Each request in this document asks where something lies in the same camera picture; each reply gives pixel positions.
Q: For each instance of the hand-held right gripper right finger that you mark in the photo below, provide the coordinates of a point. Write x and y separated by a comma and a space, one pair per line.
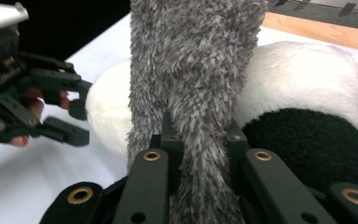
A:
236, 143

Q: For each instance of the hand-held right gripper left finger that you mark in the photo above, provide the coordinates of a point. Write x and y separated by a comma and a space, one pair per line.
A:
174, 146

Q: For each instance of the panda plush toy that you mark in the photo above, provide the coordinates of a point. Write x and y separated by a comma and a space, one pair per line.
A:
292, 81

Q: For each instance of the grey furry plush toy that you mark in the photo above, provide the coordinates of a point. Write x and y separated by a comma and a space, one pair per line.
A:
192, 62

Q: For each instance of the pale table cover sheet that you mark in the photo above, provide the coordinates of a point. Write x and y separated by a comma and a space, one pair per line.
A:
43, 180

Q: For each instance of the black floor tape strip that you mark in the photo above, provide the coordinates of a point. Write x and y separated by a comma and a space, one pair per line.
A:
348, 9
280, 2

